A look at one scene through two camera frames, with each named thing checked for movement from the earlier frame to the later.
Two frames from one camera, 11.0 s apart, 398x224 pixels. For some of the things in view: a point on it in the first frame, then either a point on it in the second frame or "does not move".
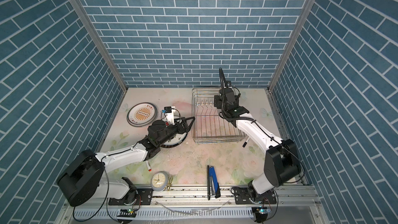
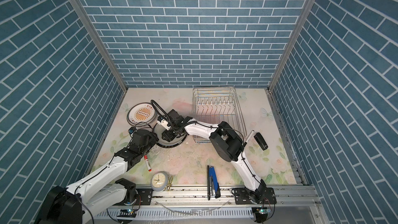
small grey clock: [159, 181] does not move
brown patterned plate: [142, 114] does not move
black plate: [178, 139] does not move
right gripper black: [217, 101] to [167, 136]
